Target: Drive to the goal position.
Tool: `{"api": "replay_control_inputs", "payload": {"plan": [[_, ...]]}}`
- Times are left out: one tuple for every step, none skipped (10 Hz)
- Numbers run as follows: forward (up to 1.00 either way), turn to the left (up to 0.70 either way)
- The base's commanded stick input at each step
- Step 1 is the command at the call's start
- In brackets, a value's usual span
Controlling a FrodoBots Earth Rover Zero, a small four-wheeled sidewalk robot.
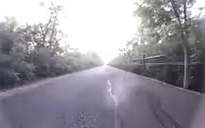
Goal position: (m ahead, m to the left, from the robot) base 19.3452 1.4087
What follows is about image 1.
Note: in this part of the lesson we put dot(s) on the dark grey asphalt road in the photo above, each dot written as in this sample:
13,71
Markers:
90,100

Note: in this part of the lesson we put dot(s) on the row of trees and bushes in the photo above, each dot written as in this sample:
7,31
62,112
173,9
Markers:
30,60

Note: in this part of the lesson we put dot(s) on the row of trees behind fence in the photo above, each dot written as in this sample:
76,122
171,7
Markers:
170,30

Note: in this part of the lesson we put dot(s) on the pale road edge strip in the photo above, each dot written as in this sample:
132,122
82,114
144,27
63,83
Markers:
16,90

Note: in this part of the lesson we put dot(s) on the wooden rail fence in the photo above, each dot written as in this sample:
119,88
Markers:
163,68

